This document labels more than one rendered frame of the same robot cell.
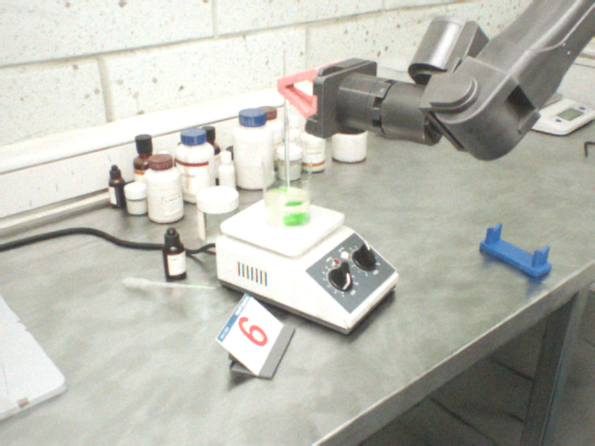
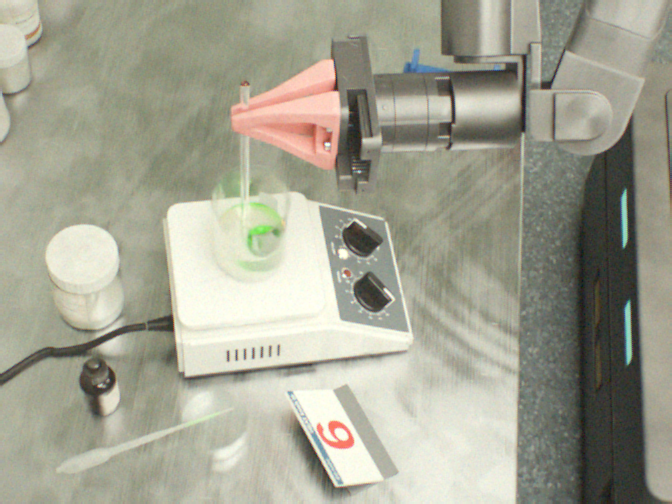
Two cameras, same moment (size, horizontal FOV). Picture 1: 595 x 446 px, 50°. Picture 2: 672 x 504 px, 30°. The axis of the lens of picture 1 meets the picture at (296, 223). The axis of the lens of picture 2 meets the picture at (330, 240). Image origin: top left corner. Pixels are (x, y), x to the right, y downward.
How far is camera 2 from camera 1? 71 cm
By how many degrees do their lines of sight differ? 45
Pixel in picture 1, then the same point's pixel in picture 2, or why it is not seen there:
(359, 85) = (405, 112)
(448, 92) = (579, 124)
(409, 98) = (490, 114)
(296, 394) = (440, 472)
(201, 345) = (278, 488)
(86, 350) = not seen: outside the picture
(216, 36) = not seen: outside the picture
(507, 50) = (622, 42)
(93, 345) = not seen: outside the picture
